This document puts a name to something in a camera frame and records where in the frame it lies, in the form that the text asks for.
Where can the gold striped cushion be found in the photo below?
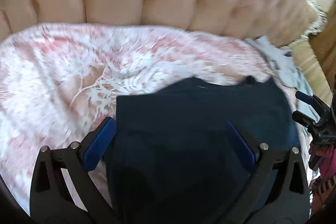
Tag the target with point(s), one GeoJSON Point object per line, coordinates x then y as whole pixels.
{"type": "Point", "coordinates": [312, 61]}

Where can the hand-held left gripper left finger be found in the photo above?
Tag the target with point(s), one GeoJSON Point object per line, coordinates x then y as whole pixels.
{"type": "Point", "coordinates": [101, 145]}

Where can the light grey garment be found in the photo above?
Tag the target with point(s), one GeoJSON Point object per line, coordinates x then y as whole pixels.
{"type": "Point", "coordinates": [275, 61]}

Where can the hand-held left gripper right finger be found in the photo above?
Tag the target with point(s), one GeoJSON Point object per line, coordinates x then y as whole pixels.
{"type": "Point", "coordinates": [241, 146]}

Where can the pink floral blanket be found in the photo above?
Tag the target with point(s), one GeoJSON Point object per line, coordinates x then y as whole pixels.
{"type": "Point", "coordinates": [52, 69]}

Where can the brown patterned curtain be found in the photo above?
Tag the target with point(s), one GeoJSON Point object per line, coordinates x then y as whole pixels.
{"type": "Point", "coordinates": [328, 37]}

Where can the pale blue garment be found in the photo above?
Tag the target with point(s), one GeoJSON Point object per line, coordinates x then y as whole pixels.
{"type": "Point", "coordinates": [304, 82]}

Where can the navy sweatshirt with yellow patches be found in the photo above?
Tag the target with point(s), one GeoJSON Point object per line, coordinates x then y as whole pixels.
{"type": "Point", "coordinates": [183, 121]}

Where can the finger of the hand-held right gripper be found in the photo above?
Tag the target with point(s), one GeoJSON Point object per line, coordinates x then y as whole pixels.
{"type": "Point", "coordinates": [305, 98]}
{"type": "Point", "coordinates": [302, 119]}

